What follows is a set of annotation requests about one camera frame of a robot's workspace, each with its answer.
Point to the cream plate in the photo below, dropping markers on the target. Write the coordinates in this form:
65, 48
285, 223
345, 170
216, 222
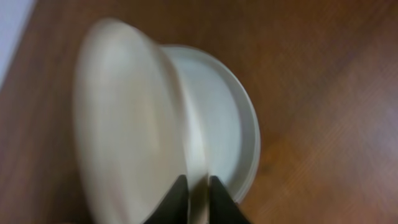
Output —
133, 130

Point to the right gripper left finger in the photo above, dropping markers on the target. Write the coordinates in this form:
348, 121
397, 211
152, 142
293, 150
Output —
173, 209

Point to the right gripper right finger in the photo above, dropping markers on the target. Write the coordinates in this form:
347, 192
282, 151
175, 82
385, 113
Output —
222, 208

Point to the pale green plate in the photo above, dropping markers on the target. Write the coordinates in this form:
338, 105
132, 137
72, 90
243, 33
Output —
223, 135

